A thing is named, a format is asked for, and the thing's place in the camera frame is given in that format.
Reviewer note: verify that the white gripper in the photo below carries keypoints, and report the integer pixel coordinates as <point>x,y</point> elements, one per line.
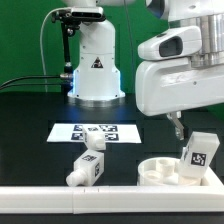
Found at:
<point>171,86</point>

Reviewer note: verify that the white round stool seat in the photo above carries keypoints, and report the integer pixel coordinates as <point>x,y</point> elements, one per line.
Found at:
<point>163,171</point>

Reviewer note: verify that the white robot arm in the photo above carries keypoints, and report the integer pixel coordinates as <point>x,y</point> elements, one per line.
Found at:
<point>96,79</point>

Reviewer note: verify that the white L-shaped fence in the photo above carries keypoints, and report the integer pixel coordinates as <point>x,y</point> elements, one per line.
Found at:
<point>181,197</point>

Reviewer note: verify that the white marker sheet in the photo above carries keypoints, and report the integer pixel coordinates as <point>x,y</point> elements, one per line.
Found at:
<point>114,133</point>

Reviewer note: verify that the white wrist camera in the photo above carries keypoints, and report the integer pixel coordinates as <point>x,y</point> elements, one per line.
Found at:
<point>173,43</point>

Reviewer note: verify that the black camera on stand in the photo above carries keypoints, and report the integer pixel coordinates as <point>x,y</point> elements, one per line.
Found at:
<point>71,20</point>

